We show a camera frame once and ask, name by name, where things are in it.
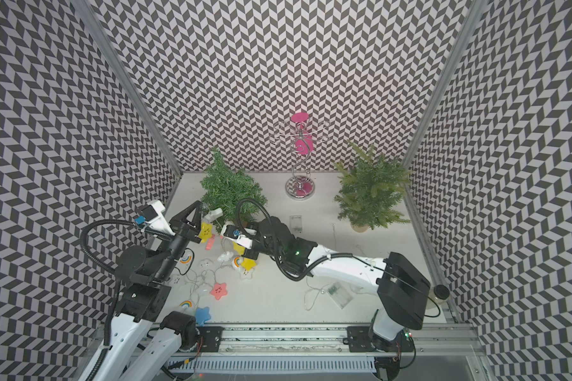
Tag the star cloud string light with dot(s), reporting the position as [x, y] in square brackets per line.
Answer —
[200, 273]

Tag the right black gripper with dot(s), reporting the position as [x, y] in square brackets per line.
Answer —
[251, 253]

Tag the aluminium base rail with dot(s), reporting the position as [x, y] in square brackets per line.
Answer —
[439, 352]

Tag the left green christmas tree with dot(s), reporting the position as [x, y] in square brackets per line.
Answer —
[224, 188]

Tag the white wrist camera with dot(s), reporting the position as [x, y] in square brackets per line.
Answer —
[151, 217]
[244, 237]

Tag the right green fern tree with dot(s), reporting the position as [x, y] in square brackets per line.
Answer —
[371, 189]

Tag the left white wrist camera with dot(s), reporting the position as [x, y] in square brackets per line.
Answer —
[151, 217]

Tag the fairy light battery box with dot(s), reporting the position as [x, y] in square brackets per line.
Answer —
[340, 296]

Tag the clear battery box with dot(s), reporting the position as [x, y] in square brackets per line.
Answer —
[296, 223]

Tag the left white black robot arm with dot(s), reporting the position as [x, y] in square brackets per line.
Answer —
[140, 293]

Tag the glass jar black lid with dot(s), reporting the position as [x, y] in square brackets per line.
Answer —
[438, 295]

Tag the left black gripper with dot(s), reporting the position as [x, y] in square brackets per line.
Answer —
[179, 222]

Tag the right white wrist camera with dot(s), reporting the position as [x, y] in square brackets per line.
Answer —
[244, 237]

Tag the thin wire fairy light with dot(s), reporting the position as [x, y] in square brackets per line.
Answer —
[358, 275]

